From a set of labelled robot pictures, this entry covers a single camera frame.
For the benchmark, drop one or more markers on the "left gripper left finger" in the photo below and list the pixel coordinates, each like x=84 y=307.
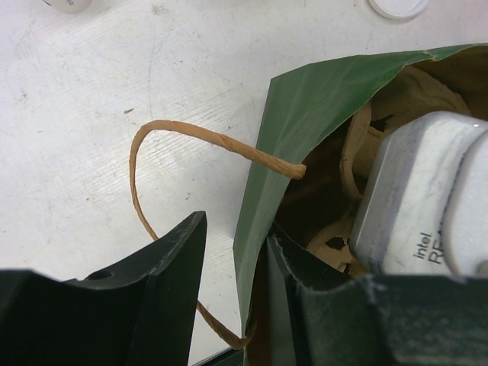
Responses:
x=138 y=311

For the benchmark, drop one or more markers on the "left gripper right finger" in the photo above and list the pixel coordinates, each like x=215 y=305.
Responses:
x=320 y=316

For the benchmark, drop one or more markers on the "brown green paper bag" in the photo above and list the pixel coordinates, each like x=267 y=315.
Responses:
x=294 y=181

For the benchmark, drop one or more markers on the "white plastic lid stack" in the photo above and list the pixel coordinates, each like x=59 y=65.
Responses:
x=399 y=9

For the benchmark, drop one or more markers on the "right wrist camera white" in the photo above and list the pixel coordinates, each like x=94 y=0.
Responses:
x=424 y=209

